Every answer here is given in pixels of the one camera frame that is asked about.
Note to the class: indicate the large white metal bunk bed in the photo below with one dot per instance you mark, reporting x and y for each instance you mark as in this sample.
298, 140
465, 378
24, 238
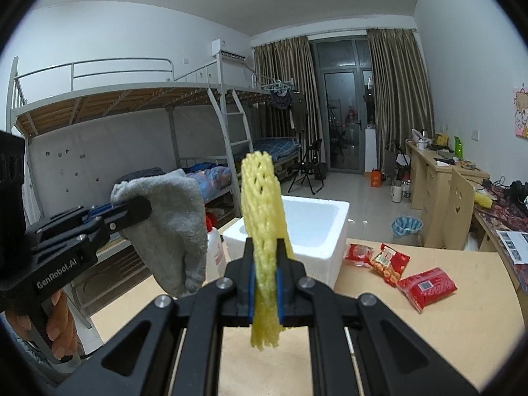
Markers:
103, 93

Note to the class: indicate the orange bag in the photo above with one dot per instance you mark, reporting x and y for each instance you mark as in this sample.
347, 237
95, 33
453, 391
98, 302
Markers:
376, 178

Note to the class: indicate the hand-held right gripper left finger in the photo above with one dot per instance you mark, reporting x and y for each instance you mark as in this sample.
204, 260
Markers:
250, 297

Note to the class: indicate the grey cloth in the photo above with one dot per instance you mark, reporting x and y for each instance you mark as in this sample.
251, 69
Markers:
173, 222

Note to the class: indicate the grey bin blue bag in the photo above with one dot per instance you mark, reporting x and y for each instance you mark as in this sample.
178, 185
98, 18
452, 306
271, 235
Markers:
406, 231

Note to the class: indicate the dark blue clothes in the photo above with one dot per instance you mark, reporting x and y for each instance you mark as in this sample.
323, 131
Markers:
140, 175

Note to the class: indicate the glass balcony door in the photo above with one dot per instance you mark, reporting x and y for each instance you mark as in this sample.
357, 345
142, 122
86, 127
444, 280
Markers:
342, 103

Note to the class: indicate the clear plastic bottle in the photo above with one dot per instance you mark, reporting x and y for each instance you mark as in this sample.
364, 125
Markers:
405, 189

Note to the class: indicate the desk with patterned cloth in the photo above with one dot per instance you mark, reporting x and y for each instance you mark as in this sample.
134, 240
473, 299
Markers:
503, 214

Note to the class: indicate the wooden smiley chair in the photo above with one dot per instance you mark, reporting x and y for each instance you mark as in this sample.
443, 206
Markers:
453, 210

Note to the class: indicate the brown curtain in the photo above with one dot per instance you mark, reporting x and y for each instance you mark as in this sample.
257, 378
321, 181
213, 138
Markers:
284, 62
398, 90

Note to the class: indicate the small white metal bunk bed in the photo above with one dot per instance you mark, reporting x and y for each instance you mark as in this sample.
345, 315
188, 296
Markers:
264, 90

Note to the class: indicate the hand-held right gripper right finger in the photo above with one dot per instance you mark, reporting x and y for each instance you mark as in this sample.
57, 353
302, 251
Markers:
280, 297

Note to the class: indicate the white electric kettle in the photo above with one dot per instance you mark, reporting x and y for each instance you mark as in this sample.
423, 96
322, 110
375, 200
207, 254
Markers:
420, 140

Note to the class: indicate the white foam box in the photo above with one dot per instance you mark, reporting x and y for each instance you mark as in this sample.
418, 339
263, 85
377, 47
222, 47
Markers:
317, 235

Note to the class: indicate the small red snack packet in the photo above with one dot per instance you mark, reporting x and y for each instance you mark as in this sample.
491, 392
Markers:
359, 254

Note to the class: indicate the black folding chair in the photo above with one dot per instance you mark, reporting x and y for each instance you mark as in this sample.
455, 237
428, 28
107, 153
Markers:
307, 167

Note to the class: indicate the white metal bed ladder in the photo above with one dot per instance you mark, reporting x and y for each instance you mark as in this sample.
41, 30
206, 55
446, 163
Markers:
237, 115

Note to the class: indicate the green bottle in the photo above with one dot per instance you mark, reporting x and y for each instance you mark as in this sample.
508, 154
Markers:
458, 148

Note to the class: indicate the white narrow cabinet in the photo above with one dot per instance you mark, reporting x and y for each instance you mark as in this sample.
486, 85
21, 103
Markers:
371, 148

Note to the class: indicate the large red snack packet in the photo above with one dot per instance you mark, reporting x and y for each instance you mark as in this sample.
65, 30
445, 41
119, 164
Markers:
427, 288

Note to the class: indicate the blue plaid bedding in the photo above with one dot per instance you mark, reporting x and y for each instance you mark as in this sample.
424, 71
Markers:
276, 146

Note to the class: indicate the white red pump bottle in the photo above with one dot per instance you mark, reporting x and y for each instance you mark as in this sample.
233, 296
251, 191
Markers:
216, 255

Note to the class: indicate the light wooden desk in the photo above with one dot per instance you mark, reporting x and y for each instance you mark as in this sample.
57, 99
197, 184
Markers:
429, 177

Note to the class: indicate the blue clothes hanger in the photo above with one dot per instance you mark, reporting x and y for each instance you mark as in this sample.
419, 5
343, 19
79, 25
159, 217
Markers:
278, 85

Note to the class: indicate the yellow bag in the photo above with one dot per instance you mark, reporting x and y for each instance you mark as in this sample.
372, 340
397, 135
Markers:
441, 139

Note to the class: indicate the orange printed snack packet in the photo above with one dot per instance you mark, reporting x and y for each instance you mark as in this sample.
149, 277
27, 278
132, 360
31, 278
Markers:
390, 264

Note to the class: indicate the yellow foam net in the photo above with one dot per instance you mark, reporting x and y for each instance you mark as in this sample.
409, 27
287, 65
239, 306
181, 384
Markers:
260, 198

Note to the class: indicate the blue orange quilt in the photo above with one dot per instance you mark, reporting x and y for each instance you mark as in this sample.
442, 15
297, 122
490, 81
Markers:
210, 179

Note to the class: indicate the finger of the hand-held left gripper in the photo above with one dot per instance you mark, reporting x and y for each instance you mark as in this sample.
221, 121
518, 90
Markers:
78, 213
123, 214

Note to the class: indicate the white jug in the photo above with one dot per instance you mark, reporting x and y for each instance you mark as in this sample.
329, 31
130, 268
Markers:
396, 194

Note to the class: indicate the printed paper sheets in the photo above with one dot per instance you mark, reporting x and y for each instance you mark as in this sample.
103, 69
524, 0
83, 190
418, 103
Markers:
513, 247

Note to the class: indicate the dark hanging clothes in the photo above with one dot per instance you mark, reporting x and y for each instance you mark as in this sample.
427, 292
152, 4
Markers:
288, 105

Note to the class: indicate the white air conditioner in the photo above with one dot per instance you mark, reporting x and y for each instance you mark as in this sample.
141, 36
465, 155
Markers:
229, 49

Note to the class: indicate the cartoon wall poster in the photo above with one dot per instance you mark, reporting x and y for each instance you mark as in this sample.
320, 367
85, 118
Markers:
522, 111

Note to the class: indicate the person's left hand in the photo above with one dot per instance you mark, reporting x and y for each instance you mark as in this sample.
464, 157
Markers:
62, 321

